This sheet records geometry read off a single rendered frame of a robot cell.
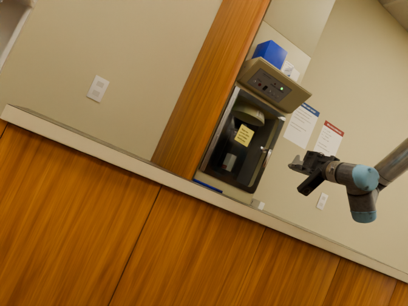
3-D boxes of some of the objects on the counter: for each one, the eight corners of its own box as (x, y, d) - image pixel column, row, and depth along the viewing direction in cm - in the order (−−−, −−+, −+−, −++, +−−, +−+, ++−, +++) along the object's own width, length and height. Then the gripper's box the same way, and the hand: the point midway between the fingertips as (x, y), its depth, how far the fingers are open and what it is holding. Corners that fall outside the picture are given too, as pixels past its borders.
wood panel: (150, 161, 166) (253, -69, 177) (155, 163, 168) (257, -65, 178) (184, 177, 122) (319, -130, 133) (190, 180, 124) (324, -124, 134)
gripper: (346, 163, 111) (303, 156, 130) (328, 152, 107) (287, 146, 126) (337, 185, 111) (295, 175, 130) (319, 175, 106) (278, 166, 126)
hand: (291, 167), depth 127 cm, fingers closed
